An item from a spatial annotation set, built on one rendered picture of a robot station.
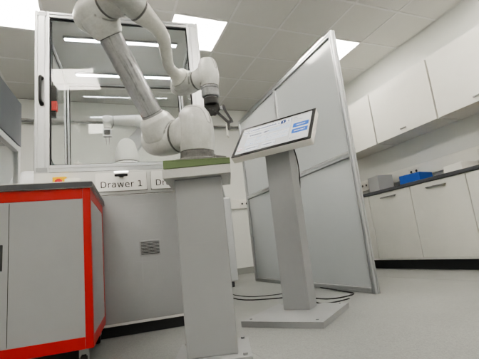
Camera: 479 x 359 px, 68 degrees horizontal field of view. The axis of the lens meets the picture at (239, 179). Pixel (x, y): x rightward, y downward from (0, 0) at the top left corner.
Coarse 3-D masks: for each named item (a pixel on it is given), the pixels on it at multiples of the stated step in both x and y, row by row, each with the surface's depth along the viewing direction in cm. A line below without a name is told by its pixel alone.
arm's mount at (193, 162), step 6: (168, 162) 145; (174, 162) 145; (180, 162) 145; (186, 162) 145; (192, 162) 145; (198, 162) 145; (204, 162) 145; (210, 162) 146; (216, 162) 146; (222, 162) 146; (228, 162) 146; (168, 168) 145; (174, 168) 145
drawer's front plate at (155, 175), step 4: (152, 172) 216; (156, 172) 216; (160, 172) 217; (152, 176) 215; (156, 176) 216; (160, 176) 217; (152, 180) 215; (160, 180) 216; (152, 184) 214; (160, 184) 216; (164, 184) 216; (152, 188) 214; (156, 188) 214; (160, 188) 215; (164, 188) 216; (168, 188) 218
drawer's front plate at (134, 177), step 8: (96, 176) 206; (104, 176) 208; (112, 176) 209; (128, 176) 212; (136, 176) 213; (144, 176) 214; (96, 184) 206; (104, 184) 207; (112, 184) 208; (120, 184) 209; (128, 184) 210; (136, 184) 212; (144, 184) 213
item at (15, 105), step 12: (0, 84) 248; (0, 96) 247; (12, 96) 273; (0, 108) 246; (12, 108) 271; (0, 120) 245; (12, 120) 270; (0, 132) 245; (12, 132) 269; (12, 144) 268
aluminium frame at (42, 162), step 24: (48, 24) 220; (168, 24) 242; (192, 24) 247; (48, 48) 217; (192, 48) 243; (48, 72) 214; (48, 96) 211; (192, 96) 236; (48, 120) 208; (48, 144) 205; (48, 168) 202; (72, 168) 206; (96, 168) 209; (120, 168) 213; (144, 168) 217
